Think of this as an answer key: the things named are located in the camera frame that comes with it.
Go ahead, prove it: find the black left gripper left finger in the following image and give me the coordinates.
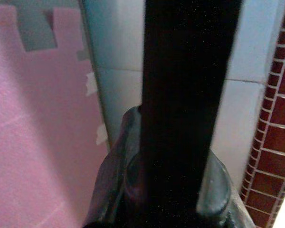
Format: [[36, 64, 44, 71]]
[[85, 105, 143, 228]]

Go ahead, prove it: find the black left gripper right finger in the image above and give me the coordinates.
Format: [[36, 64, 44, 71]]
[[196, 150, 255, 228]]

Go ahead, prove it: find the black broom handle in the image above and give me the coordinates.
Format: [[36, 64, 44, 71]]
[[123, 0, 243, 228]]

